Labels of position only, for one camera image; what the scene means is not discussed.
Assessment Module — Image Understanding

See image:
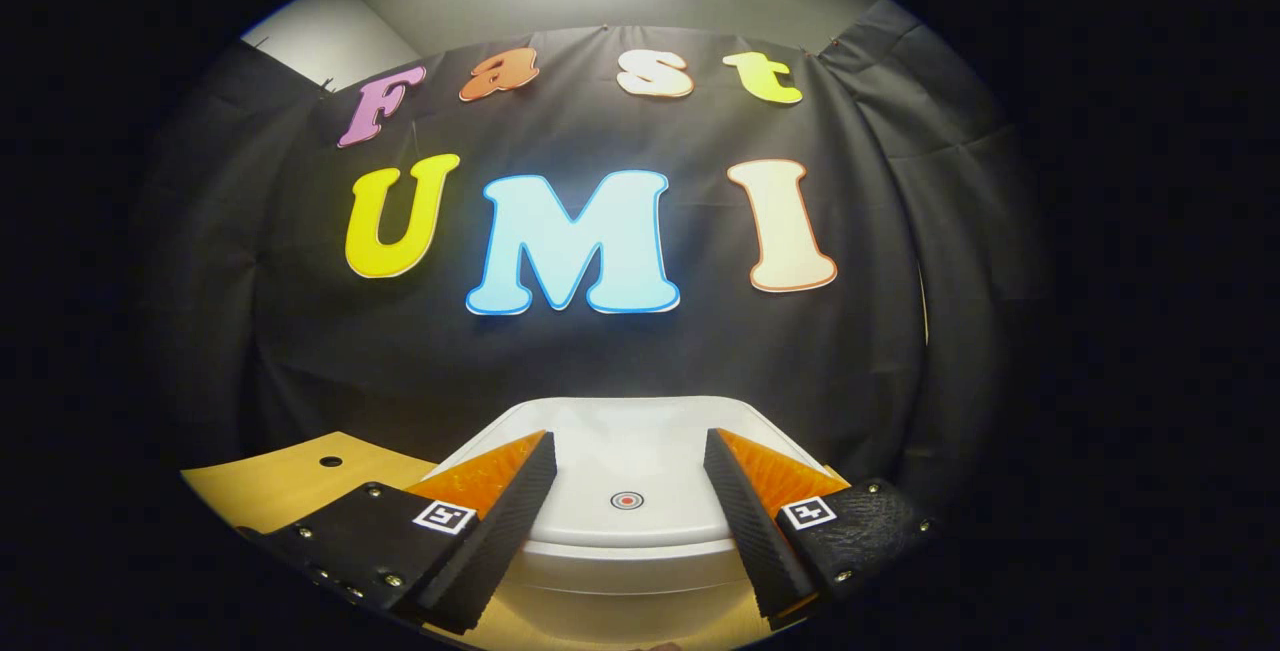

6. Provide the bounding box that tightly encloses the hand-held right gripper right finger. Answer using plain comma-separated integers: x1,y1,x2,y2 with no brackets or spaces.
703,427,936,632

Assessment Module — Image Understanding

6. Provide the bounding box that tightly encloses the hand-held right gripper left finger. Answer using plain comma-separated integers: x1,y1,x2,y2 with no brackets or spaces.
235,429,559,635

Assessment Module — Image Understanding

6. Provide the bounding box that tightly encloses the white desktop garbage bin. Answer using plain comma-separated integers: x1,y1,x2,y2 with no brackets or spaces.
425,395,836,646

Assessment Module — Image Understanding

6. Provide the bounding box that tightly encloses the wooden desktop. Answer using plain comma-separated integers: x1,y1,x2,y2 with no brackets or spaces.
182,431,801,651

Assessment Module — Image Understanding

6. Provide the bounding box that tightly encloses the black backdrop cloth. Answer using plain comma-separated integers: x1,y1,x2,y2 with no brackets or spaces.
135,0,1051,522

